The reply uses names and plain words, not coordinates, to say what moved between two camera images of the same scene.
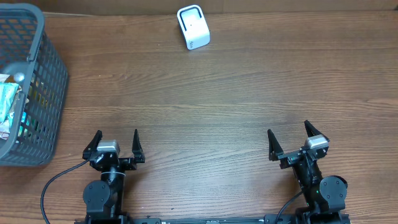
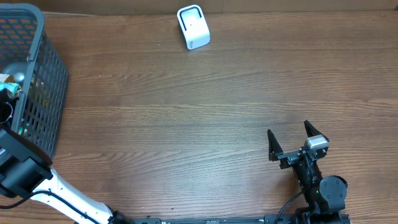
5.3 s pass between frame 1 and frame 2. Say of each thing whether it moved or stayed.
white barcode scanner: stayed
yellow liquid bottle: stayed
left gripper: moved
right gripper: stayed
